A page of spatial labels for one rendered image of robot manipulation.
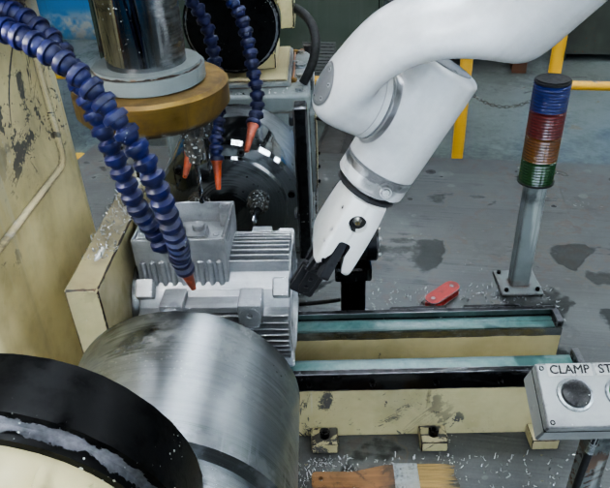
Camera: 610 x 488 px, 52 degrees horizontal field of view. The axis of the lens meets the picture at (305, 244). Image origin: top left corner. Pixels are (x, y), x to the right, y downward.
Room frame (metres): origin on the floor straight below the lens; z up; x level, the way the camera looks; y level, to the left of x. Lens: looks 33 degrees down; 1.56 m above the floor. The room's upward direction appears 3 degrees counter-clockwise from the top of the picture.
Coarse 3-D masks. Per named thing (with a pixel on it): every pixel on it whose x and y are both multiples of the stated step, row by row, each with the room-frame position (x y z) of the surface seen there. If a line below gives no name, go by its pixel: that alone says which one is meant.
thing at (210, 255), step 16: (192, 208) 0.77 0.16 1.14; (208, 208) 0.77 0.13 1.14; (224, 208) 0.75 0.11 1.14; (192, 224) 0.73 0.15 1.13; (208, 224) 0.76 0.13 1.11; (224, 224) 0.75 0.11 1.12; (144, 240) 0.68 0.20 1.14; (192, 240) 0.67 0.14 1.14; (208, 240) 0.67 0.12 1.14; (224, 240) 0.67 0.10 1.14; (144, 256) 0.68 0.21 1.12; (160, 256) 0.68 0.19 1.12; (192, 256) 0.67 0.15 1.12; (208, 256) 0.67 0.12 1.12; (224, 256) 0.67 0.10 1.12; (144, 272) 0.67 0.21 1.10; (160, 272) 0.68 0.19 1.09; (208, 272) 0.67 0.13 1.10; (224, 272) 0.67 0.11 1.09
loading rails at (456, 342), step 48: (336, 336) 0.75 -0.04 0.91; (384, 336) 0.74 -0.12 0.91; (432, 336) 0.74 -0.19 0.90; (480, 336) 0.74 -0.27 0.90; (528, 336) 0.74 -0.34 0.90; (336, 384) 0.65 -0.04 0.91; (384, 384) 0.64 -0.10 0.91; (432, 384) 0.64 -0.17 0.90; (480, 384) 0.64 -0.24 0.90; (336, 432) 0.64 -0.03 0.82; (384, 432) 0.64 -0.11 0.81; (432, 432) 0.62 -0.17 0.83; (480, 432) 0.64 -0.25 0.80; (528, 432) 0.62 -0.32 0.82
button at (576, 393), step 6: (564, 384) 0.47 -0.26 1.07; (570, 384) 0.47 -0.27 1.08; (576, 384) 0.46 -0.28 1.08; (582, 384) 0.46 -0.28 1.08; (564, 390) 0.46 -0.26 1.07; (570, 390) 0.46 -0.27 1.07; (576, 390) 0.46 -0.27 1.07; (582, 390) 0.46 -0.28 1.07; (588, 390) 0.46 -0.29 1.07; (564, 396) 0.46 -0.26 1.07; (570, 396) 0.45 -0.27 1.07; (576, 396) 0.45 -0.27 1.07; (582, 396) 0.45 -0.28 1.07; (588, 396) 0.45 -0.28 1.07; (570, 402) 0.45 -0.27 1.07; (576, 402) 0.45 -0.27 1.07; (582, 402) 0.45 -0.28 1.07; (588, 402) 0.45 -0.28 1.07
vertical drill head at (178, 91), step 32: (96, 0) 0.70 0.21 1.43; (128, 0) 0.68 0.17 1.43; (160, 0) 0.69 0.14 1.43; (128, 32) 0.68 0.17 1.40; (160, 32) 0.69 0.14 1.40; (96, 64) 0.72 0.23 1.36; (128, 64) 0.68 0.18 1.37; (160, 64) 0.69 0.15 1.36; (192, 64) 0.70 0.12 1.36; (128, 96) 0.66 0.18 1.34; (160, 96) 0.67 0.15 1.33; (192, 96) 0.66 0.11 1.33; (224, 96) 0.70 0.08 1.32; (160, 128) 0.64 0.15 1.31; (192, 128) 0.66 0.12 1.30; (192, 160) 0.68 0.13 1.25
